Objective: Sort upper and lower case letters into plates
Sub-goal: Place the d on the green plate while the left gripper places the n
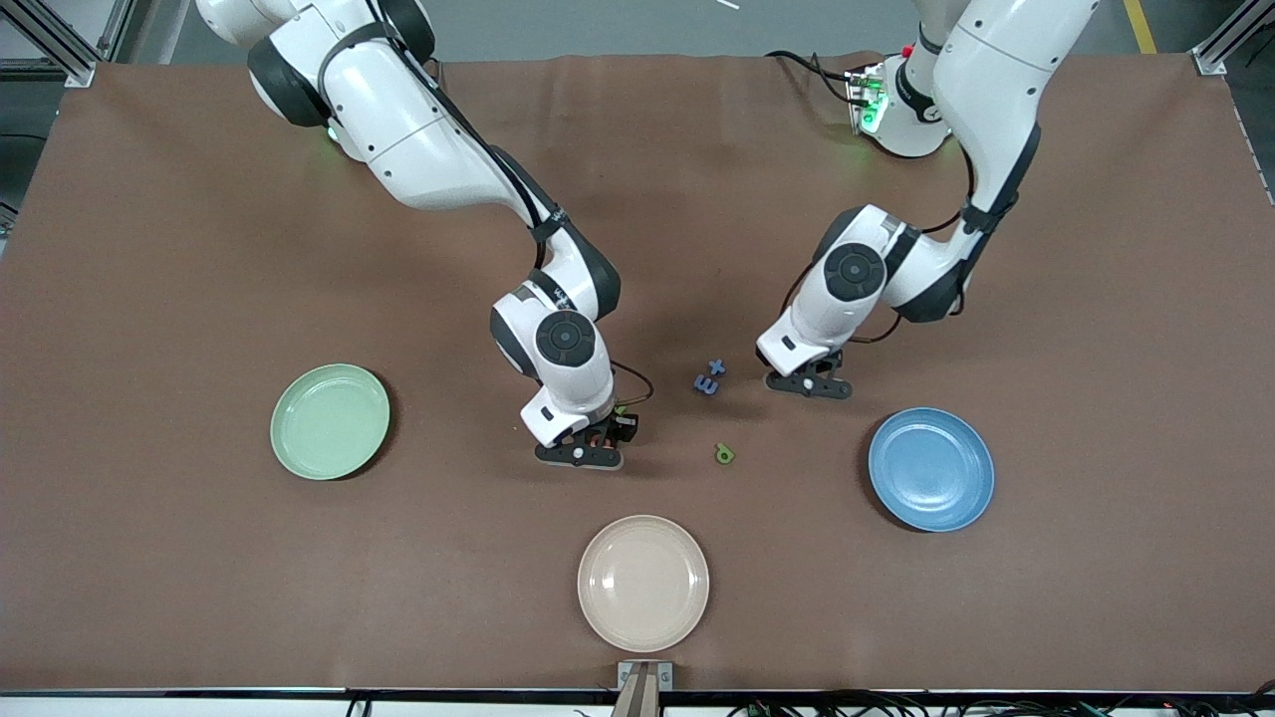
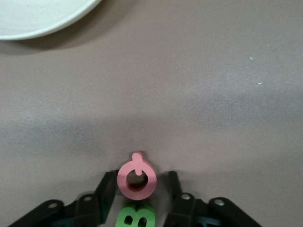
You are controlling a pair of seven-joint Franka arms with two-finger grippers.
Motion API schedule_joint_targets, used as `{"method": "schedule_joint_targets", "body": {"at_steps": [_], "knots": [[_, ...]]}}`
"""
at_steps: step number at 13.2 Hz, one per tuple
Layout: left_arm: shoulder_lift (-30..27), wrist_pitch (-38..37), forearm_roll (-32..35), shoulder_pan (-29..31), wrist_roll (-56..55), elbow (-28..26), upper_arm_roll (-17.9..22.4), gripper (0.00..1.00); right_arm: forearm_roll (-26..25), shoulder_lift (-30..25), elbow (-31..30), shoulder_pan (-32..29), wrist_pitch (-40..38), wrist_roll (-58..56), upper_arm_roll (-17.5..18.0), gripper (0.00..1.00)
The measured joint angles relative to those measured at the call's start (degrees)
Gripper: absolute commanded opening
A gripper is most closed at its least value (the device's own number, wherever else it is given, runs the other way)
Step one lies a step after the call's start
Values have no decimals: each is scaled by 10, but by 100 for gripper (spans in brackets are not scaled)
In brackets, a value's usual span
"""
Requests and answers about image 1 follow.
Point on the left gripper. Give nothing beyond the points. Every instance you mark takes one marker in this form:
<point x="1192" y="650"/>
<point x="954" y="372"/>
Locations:
<point x="823" y="365"/>

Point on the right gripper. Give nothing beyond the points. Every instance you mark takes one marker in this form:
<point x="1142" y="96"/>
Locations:
<point x="610" y="428"/>

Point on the blue lowercase letter m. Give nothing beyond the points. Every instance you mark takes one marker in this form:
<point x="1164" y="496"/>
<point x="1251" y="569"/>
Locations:
<point x="707" y="384"/>

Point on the green lowercase letter p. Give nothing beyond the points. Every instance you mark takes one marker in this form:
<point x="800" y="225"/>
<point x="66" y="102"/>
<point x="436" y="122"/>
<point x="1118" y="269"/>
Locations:
<point x="718" y="453"/>

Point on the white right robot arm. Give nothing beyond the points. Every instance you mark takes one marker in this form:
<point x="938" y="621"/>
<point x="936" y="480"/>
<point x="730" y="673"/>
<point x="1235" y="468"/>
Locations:
<point x="398" y="110"/>

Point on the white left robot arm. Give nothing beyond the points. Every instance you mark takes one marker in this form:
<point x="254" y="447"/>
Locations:
<point x="1006" y="80"/>

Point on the cream plate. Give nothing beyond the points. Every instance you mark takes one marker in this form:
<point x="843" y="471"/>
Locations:
<point x="642" y="583"/>

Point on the blue plate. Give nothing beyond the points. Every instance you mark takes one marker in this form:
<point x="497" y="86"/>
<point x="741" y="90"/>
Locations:
<point x="931" y="468"/>

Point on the green plate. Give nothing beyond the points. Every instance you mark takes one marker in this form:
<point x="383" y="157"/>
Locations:
<point x="329" y="421"/>

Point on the brown table cover mat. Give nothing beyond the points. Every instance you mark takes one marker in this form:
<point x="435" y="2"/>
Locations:
<point x="199" y="249"/>

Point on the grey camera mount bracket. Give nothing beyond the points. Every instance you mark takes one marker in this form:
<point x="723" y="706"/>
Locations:
<point x="644" y="682"/>

